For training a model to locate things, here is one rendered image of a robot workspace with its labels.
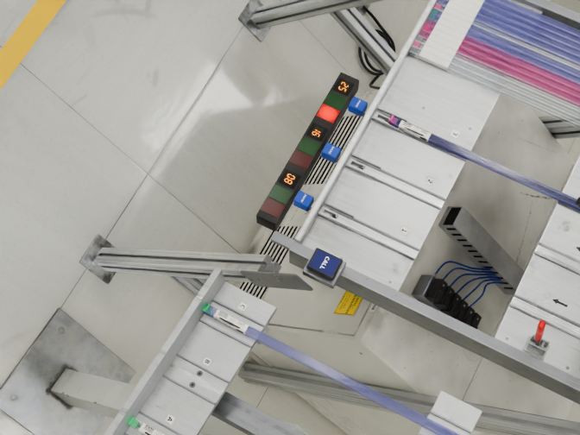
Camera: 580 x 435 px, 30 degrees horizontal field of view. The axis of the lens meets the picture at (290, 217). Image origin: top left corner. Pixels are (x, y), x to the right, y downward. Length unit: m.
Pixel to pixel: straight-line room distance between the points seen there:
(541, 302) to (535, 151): 0.67
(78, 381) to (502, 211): 0.99
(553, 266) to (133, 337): 1.06
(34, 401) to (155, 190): 0.56
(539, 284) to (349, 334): 0.45
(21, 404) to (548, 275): 1.17
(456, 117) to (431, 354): 0.53
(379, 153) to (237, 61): 0.82
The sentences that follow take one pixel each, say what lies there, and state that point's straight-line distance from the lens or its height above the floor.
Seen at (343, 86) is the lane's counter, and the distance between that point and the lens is 2.07.
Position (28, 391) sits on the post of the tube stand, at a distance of 2.45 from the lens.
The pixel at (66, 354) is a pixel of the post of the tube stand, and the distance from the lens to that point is 2.48.
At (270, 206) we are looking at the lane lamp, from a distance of 1.95.
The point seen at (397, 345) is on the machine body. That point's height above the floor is 0.62.
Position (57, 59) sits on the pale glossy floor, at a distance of 2.49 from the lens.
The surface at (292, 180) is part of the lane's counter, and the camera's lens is 1.97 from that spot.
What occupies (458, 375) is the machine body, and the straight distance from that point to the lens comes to 2.35.
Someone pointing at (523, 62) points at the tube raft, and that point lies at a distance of 2.12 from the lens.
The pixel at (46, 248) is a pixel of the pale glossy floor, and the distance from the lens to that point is 2.45.
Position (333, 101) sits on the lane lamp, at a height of 0.66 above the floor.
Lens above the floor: 2.22
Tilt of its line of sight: 52 degrees down
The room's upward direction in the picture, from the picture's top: 90 degrees clockwise
